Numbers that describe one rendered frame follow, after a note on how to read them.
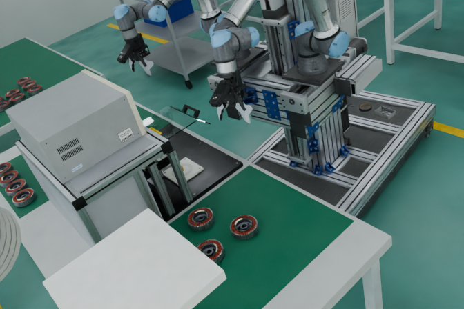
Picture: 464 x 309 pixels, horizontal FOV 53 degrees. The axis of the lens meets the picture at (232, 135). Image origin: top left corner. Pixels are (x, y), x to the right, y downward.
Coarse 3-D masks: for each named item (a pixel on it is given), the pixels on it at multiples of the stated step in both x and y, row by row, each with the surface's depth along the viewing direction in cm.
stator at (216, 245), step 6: (210, 240) 182; (216, 240) 181; (198, 246) 180; (204, 246) 180; (210, 246) 181; (216, 246) 178; (222, 246) 178; (216, 252) 176; (222, 252) 177; (210, 258) 174; (216, 258) 174; (222, 258) 177
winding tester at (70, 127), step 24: (48, 96) 198; (72, 96) 193; (96, 96) 187; (120, 96) 182; (24, 120) 184; (48, 120) 179; (72, 120) 175; (96, 120) 178; (120, 120) 185; (48, 144) 169; (72, 144) 175; (96, 144) 181; (120, 144) 188; (48, 168) 186; (72, 168) 178
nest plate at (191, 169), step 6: (180, 162) 230; (186, 162) 229; (192, 162) 228; (168, 168) 228; (186, 168) 225; (192, 168) 224; (198, 168) 222; (168, 174) 224; (174, 174) 223; (186, 174) 221; (192, 174) 220; (174, 180) 219; (186, 180) 218
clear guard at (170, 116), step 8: (160, 112) 217; (168, 112) 215; (176, 112) 213; (184, 112) 213; (144, 120) 214; (152, 120) 213; (160, 120) 211; (168, 120) 209; (176, 120) 208; (184, 120) 206; (192, 120) 205; (200, 120) 205; (160, 128) 205; (168, 128) 203; (176, 128) 202; (184, 128) 201; (168, 136) 198
